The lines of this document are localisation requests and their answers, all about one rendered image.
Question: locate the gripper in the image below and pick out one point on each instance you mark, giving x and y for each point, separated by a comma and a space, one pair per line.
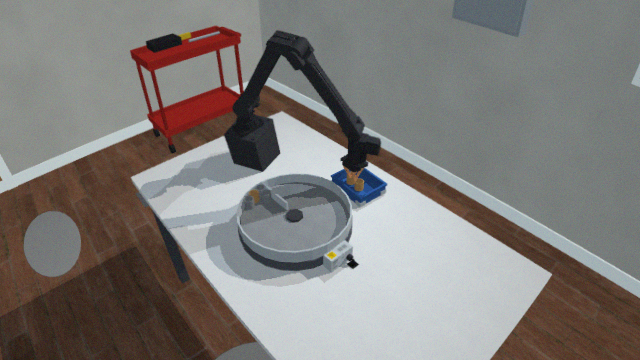
351, 161

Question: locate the grey metal ring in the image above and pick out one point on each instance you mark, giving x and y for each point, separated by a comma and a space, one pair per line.
259, 188
266, 195
249, 202

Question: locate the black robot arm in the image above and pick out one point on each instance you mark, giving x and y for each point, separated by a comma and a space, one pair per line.
299, 53

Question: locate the blue crate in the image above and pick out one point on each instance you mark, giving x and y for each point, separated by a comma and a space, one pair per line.
373, 186

